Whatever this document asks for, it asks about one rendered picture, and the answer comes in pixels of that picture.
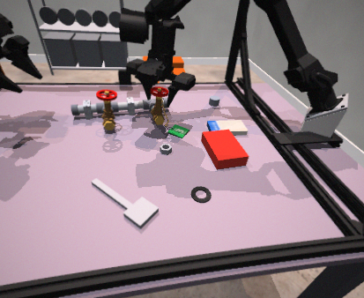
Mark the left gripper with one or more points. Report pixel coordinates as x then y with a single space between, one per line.
184 81

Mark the red rectangular block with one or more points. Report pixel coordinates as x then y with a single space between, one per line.
223 149

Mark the black rubber washer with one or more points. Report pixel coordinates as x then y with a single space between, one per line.
201 200

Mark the grey hex nut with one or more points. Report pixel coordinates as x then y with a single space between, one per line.
166 149

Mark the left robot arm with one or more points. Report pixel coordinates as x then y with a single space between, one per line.
304 71

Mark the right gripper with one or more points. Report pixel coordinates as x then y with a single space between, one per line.
20 59

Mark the grey pipe with red valve handwheels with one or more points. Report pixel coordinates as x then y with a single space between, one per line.
111 106

